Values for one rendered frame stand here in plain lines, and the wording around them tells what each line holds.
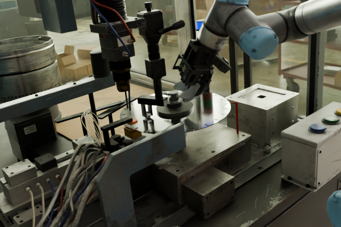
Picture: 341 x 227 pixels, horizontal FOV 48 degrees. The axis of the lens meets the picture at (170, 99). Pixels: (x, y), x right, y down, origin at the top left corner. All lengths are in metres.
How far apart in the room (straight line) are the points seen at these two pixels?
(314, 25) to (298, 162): 0.40
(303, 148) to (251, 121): 0.27
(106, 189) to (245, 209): 0.39
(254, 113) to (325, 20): 0.49
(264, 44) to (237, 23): 0.08
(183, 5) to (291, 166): 0.87
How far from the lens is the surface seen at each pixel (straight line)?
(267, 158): 1.26
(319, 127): 1.11
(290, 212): 1.19
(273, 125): 1.28
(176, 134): 0.92
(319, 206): 1.34
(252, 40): 0.85
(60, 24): 1.04
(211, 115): 1.08
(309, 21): 0.90
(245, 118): 1.30
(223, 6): 0.92
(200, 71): 1.00
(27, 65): 1.56
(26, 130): 1.32
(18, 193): 1.11
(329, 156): 1.14
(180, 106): 1.13
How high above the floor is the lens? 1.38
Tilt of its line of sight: 21 degrees down
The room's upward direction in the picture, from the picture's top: 6 degrees counter-clockwise
